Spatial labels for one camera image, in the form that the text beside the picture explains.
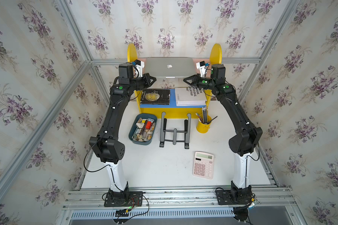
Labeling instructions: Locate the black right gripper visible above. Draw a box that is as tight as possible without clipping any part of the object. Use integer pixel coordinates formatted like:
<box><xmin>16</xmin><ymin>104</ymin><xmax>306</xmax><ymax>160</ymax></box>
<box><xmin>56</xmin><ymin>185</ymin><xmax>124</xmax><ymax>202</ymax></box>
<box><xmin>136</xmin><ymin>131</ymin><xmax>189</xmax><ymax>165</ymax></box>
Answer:
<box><xmin>183</xmin><ymin>73</ymin><xmax>216</xmax><ymax>90</ymax></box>

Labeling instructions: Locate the silver laptop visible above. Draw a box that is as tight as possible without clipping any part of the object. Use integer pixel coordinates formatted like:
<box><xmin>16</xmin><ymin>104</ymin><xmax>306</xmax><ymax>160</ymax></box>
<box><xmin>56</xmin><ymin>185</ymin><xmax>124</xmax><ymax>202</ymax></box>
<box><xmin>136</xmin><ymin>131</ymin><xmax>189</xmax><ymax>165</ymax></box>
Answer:
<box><xmin>144</xmin><ymin>57</ymin><xmax>197</xmax><ymax>78</ymax></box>

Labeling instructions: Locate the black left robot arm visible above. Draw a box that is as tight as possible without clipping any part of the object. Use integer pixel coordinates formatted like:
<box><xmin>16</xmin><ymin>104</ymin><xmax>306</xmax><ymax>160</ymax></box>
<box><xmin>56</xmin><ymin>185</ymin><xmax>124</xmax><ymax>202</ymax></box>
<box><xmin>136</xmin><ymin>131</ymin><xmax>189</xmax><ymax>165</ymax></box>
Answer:
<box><xmin>89</xmin><ymin>62</ymin><xmax>156</xmax><ymax>198</ymax></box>

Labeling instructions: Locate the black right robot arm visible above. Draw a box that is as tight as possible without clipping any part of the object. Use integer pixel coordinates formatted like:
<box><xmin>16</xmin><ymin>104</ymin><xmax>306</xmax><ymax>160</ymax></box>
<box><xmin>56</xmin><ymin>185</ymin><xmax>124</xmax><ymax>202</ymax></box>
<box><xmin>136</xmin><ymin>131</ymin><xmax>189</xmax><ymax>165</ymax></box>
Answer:
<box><xmin>183</xmin><ymin>64</ymin><xmax>263</xmax><ymax>197</ymax></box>

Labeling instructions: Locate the grey laptop stand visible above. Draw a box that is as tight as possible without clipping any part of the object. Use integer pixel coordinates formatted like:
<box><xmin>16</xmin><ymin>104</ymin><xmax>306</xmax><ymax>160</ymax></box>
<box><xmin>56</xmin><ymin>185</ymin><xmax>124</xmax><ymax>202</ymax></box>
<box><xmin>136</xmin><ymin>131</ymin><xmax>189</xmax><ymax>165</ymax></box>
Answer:
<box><xmin>159</xmin><ymin>112</ymin><xmax>192</xmax><ymax>150</ymax></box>

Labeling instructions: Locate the black book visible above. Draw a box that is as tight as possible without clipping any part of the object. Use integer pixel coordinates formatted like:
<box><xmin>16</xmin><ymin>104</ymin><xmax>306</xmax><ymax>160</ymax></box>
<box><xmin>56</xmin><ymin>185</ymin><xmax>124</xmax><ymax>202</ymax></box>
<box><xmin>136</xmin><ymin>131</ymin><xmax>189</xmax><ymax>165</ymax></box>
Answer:
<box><xmin>140</xmin><ymin>89</ymin><xmax>171</xmax><ymax>105</ymax></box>

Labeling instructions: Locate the white book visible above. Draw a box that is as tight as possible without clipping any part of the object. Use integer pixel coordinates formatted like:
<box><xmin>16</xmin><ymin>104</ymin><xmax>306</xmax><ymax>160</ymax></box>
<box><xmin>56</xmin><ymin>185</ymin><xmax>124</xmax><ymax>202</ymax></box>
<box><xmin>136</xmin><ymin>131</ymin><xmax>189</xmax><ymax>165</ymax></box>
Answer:
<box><xmin>175</xmin><ymin>87</ymin><xmax>207</xmax><ymax>106</ymax></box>

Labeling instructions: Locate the yellow pink blue shelf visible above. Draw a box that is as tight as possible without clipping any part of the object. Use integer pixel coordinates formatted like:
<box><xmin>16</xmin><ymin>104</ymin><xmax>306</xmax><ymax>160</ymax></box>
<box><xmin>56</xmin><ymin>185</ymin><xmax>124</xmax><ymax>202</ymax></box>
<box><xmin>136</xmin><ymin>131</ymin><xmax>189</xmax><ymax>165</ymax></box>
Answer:
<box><xmin>127</xmin><ymin>43</ymin><xmax>222</xmax><ymax>119</ymax></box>

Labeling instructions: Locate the teal bin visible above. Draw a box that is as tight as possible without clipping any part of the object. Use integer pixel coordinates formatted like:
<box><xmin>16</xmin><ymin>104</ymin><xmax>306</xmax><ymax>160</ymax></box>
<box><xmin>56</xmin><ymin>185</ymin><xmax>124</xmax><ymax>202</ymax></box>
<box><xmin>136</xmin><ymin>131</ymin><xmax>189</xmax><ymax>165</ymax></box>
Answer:
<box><xmin>129</xmin><ymin>113</ymin><xmax>157</xmax><ymax>145</ymax></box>

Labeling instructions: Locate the red block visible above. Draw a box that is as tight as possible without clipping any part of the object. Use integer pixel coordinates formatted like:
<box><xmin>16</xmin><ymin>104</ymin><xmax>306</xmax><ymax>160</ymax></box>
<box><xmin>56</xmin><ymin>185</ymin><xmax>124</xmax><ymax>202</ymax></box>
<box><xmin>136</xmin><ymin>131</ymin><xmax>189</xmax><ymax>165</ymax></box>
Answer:
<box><xmin>145</xmin><ymin>119</ymin><xmax>154</xmax><ymax>130</ymax></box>

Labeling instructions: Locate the yellow pencil cup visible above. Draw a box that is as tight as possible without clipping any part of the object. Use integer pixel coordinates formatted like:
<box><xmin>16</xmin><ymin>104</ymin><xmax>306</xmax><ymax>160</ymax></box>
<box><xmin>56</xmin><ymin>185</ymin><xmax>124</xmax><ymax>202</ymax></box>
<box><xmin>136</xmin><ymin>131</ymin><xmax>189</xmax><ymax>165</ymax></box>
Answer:
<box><xmin>196</xmin><ymin>113</ymin><xmax>211</xmax><ymax>134</ymax></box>

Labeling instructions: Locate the pink calculator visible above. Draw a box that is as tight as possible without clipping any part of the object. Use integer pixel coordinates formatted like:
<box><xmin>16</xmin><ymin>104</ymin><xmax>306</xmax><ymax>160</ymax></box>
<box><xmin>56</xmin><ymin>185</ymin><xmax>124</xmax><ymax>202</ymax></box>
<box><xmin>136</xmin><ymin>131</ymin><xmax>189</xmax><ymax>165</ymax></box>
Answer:
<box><xmin>192</xmin><ymin>152</ymin><xmax>215</xmax><ymax>180</ymax></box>

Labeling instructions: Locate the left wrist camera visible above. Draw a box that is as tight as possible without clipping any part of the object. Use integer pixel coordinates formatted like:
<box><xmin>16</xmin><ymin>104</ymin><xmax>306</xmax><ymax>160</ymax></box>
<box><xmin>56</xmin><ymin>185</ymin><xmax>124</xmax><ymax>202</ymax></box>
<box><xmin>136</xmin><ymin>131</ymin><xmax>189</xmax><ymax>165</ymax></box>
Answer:
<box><xmin>132</xmin><ymin>60</ymin><xmax>145</xmax><ymax>77</ymax></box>

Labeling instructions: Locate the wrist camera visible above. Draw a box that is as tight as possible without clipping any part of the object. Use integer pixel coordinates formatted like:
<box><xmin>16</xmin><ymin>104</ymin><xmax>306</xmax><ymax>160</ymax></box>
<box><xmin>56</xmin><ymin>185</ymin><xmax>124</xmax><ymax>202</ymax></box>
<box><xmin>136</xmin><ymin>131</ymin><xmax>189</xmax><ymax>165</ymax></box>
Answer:
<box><xmin>196</xmin><ymin>61</ymin><xmax>209</xmax><ymax>77</ymax></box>
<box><xmin>132</xmin><ymin>60</ymin><xmax>145</xmax><ymax>77</ymax></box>

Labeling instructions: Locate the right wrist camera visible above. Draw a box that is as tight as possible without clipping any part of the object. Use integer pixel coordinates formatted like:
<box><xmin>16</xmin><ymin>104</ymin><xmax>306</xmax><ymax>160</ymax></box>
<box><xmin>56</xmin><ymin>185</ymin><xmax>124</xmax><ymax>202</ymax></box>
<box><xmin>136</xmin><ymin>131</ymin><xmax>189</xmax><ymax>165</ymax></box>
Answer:
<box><xmin>196</xmin><ymin>61</ymin><xmax>209</xmax><ymax>77</ymax></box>

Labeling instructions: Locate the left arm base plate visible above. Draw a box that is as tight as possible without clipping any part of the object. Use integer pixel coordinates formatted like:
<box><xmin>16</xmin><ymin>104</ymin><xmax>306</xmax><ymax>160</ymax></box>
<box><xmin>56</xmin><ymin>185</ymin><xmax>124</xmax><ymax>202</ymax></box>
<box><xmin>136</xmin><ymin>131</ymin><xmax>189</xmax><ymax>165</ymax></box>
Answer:
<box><xmin>103</xmin><ymin>191</ymin><xmax>144</xmax><ymax>207</ymax></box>

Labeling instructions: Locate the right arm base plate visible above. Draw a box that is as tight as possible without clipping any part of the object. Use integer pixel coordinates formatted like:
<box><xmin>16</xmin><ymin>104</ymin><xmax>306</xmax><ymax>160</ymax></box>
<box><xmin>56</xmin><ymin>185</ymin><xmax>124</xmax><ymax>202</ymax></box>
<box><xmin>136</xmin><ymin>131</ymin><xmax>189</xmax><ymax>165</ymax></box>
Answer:
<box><xmin>215</xmin><ymin>187</ymin><xmax>255</xmax><ymax>206</ymax></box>

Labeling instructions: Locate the aluminium rail frame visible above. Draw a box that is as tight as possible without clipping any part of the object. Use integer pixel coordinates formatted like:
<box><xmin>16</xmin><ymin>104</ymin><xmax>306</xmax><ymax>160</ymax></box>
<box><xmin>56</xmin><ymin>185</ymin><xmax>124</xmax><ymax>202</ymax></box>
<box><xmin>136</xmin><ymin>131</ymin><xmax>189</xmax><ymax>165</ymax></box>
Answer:
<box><xmin>56</xmin><ymin>185</ymin><xmax>306</xmax><ymax>225</ymax></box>

